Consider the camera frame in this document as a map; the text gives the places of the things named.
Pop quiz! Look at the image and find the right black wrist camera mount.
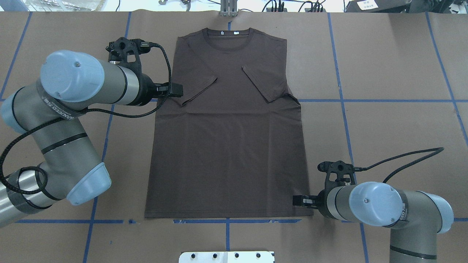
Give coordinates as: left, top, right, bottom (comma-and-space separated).
317, 160, 357, 190

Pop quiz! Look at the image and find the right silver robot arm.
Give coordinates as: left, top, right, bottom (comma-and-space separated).
292, 182, 454, 263

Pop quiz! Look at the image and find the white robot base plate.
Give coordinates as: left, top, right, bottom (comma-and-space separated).
178, 251, 276, 263

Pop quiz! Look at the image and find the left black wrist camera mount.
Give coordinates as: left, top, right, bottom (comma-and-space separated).
105, 37, 151, 75

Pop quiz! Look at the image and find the dark brown t-shirt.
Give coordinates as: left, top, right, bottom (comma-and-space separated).
144, 28, 314, 218

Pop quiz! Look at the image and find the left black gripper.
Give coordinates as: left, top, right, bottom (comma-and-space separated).
135, 73, 184, 106

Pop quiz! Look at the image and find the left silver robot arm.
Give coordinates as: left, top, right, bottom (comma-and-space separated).
1, 50, 172, 228

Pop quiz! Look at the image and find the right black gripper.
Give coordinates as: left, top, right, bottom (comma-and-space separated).
292, 189, 331, 218

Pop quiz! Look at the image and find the left black braided cable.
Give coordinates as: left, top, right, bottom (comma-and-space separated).
0, 42, 172, 196

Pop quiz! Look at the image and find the aluminium profile post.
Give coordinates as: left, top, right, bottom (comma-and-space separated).
219, 0, 238, 17

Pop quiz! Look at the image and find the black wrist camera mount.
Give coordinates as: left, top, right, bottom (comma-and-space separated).
317, 160, 357, 190
105, 37, 151, 75

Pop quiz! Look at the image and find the brown paper table cover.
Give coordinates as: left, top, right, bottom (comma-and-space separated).
1, 10, 467, 263

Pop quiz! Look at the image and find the right black braided cable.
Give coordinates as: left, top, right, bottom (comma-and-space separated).
353, 147, 445, 185

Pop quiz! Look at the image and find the black braided cable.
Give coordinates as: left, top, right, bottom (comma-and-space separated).
353, 147, 445, 185
0, 42, 172, 196

